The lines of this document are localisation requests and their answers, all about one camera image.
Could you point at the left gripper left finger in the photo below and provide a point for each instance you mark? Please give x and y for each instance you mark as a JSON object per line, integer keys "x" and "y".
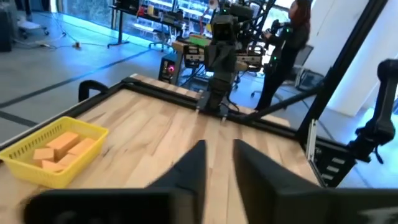
{"x": 186, "y": 186}

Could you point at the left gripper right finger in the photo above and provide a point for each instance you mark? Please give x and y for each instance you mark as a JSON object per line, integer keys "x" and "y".
{"x": 273, "y": 193}

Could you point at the long orange foam block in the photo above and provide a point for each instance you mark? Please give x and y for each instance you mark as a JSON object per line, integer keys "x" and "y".
{"x": 62, "y": 141}
{"x": 82, "y": 144}

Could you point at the rounded orange foam block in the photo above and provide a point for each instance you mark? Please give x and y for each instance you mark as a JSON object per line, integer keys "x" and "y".
{"x": 53, "y": 166}

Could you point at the small orange foam cube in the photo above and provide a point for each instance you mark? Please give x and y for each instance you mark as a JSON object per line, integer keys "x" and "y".
{"x": 43, "y": 154}

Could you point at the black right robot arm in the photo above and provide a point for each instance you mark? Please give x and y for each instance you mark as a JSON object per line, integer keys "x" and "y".
{"x": 222, "y": 62}

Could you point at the black vented box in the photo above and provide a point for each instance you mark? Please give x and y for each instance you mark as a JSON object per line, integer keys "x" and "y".
{"x": 323, "y": 161}

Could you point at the yellow plastic basket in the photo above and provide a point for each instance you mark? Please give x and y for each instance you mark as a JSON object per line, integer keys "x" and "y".
{"x": 87, "y": 161}

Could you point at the black computer tower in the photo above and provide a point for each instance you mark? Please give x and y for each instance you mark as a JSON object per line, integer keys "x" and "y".
{"x": 164, "y": 73}

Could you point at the person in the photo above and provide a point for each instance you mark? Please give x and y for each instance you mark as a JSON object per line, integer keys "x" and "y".
{"x": 286, "y": 46}

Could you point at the black-legged background table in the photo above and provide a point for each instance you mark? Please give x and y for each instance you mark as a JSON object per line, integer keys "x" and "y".
{"x": 119, "y": 28}

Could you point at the white wheeled cart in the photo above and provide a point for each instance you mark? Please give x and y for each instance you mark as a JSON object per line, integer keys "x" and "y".
{"x": 31, "y": 26}

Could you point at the black cabinet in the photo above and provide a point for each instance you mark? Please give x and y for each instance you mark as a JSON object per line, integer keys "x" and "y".
{"x": 5, "y": 31}

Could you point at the silver metal bracket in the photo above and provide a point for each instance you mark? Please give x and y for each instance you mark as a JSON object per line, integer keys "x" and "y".
{"x": 311, "y": 140}

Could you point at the black aluminium table frame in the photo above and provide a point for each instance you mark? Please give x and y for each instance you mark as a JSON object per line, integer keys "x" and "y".
{"x": 161, "y": 90}

